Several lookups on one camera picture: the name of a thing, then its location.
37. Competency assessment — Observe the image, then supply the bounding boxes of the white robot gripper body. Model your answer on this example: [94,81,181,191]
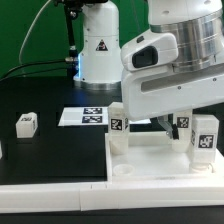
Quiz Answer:
[121,63,224,121]

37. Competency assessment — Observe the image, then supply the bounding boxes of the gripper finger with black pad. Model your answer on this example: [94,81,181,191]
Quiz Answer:
[157,114,180,140]

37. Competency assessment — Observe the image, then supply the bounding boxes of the white square table top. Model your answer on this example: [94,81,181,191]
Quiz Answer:
[105,132,224,182]

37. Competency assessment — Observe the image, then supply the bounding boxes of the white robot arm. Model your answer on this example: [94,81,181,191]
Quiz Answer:
[75,0,224,121]

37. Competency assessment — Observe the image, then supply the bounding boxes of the white sheet with tags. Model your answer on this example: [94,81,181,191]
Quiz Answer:
[58,105,152,127]

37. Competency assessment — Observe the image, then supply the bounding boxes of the white front fence bar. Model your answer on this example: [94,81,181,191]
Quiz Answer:
[0,178,224,213]

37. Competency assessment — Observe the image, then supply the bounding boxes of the white block at left edge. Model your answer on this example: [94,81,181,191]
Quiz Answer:
[0,141,2,159]

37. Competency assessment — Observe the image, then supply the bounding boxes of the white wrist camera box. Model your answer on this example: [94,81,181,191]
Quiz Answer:
[121,30,179,72]

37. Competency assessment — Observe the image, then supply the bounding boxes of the black camera stand pole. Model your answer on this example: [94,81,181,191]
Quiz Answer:
[53,0,83,79]

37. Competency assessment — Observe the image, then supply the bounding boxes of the black cables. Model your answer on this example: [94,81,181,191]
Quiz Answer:
[0,59,75,83]

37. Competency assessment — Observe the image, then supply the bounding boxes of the grey cable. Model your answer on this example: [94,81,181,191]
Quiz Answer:
[18,0,54,66]

